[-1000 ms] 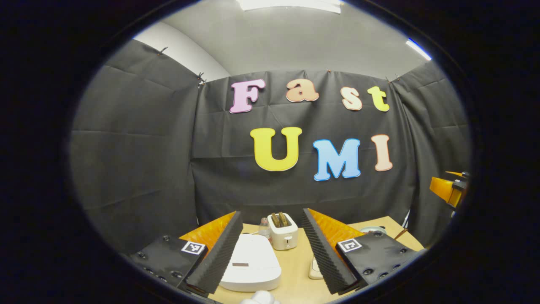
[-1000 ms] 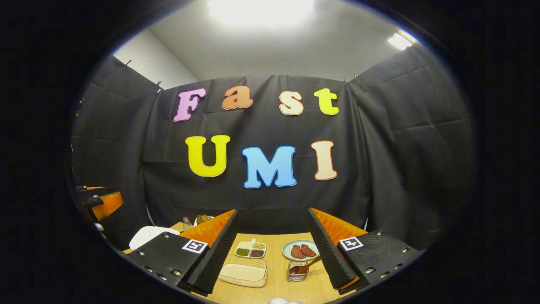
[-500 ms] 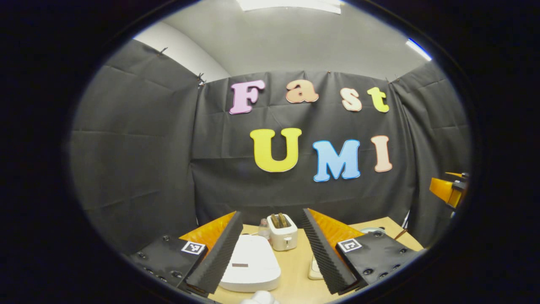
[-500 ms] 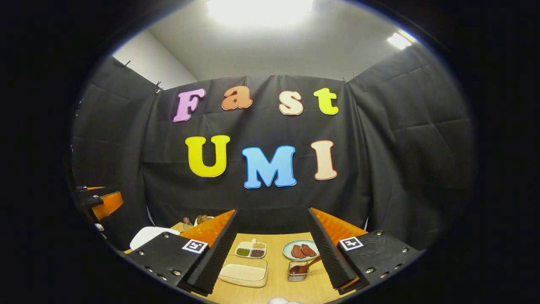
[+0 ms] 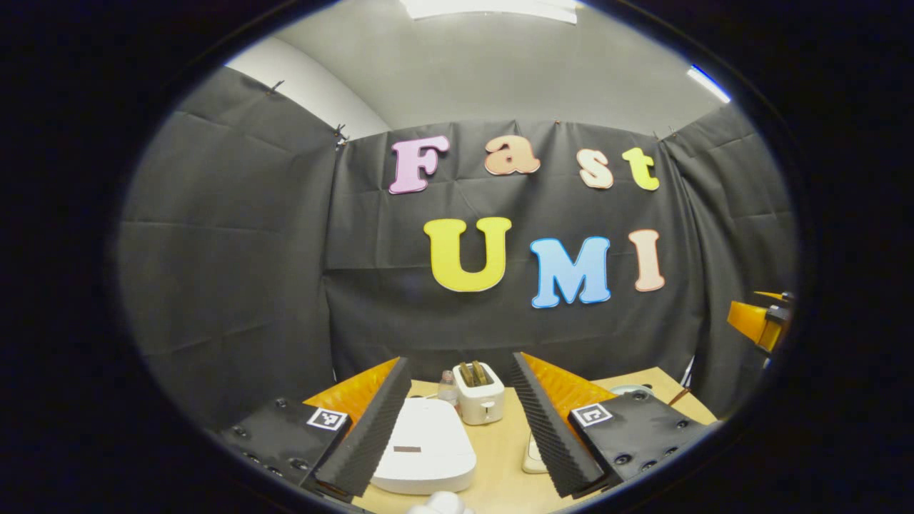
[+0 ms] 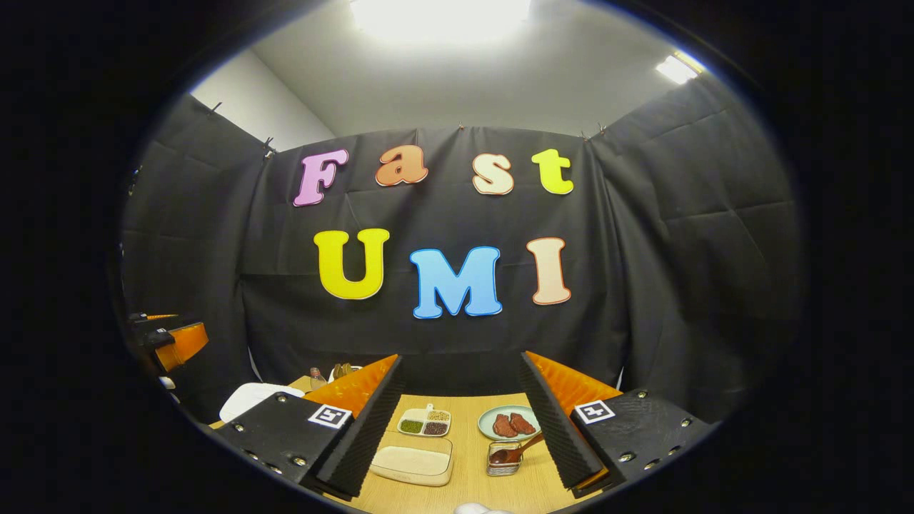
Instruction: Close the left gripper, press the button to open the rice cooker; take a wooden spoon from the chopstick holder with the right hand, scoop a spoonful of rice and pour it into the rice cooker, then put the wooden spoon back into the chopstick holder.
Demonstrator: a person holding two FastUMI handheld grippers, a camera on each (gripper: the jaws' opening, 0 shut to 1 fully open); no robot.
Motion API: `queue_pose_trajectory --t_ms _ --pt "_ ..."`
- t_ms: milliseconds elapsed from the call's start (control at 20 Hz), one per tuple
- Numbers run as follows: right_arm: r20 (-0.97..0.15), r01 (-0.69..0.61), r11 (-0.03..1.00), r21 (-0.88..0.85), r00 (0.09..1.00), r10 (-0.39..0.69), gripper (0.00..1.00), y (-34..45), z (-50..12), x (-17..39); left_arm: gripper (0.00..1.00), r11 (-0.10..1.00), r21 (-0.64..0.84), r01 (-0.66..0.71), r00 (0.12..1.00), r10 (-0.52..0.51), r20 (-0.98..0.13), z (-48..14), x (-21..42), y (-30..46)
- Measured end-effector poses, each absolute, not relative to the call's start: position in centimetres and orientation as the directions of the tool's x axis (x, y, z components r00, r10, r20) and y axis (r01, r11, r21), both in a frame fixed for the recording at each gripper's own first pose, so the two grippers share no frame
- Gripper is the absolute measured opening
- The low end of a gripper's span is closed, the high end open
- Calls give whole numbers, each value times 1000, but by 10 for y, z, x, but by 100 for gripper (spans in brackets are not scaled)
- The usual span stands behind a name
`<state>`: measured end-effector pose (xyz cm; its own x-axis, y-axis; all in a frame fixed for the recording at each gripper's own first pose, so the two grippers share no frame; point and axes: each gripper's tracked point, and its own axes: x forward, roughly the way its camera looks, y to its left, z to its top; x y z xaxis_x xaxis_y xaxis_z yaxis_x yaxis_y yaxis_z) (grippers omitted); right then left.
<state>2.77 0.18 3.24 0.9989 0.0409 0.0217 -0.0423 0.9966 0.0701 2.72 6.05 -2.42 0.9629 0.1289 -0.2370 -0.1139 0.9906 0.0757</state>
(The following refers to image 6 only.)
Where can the clear plastic water bottle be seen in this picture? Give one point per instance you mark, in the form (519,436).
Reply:
(318,378)

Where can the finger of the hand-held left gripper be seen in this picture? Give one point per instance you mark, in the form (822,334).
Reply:
(187,343)
(161,316)

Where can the red meat slice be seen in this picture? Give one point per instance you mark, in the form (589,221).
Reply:
(523,422)
(505,426)

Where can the black backdrop cloth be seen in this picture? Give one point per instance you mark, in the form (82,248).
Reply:
(678,321)

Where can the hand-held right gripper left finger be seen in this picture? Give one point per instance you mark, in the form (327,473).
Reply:
(364,428)

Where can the small ceiling light panel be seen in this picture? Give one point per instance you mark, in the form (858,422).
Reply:
(677,69)

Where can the clear box of rice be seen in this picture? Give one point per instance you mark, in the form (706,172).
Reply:
(410,460)

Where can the white rice cooker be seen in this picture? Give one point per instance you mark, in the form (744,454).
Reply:
(253,400)

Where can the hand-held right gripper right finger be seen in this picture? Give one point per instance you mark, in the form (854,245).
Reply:
(557,428)

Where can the white toaster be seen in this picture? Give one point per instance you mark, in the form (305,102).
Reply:
(355,371)

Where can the pale green plate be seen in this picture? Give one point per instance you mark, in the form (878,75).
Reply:
(485,421)

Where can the white divided bean dish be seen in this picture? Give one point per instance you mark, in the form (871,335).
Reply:
(425,421)

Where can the dark wooden spoon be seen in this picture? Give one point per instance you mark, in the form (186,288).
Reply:
(525,446)

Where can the large ceiling light panel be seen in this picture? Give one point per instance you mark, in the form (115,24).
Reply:
(439,18)

